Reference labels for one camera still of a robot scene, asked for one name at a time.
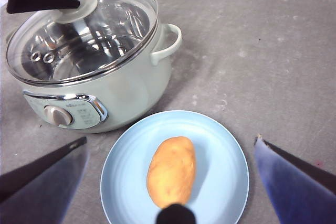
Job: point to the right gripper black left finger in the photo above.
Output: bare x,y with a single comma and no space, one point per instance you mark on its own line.
39,190

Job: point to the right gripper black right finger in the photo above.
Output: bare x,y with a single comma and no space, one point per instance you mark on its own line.
296,190

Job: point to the glass lid with green knob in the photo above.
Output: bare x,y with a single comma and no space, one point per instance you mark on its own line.
110,24

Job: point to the pale green electric steamer pot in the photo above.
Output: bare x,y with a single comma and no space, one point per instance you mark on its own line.
136,87

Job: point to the blue round plate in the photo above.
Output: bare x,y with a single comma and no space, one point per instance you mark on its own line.
225,171

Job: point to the brown potato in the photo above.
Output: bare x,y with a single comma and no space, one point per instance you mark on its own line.
172,171

